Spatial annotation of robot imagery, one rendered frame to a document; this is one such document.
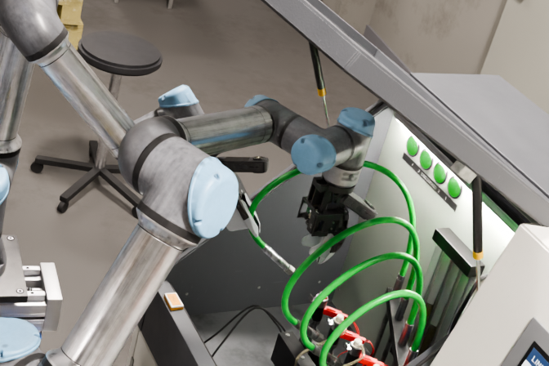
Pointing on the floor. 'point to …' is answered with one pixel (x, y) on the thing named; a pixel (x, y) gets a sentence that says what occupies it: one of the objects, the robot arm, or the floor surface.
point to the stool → (105, 55)
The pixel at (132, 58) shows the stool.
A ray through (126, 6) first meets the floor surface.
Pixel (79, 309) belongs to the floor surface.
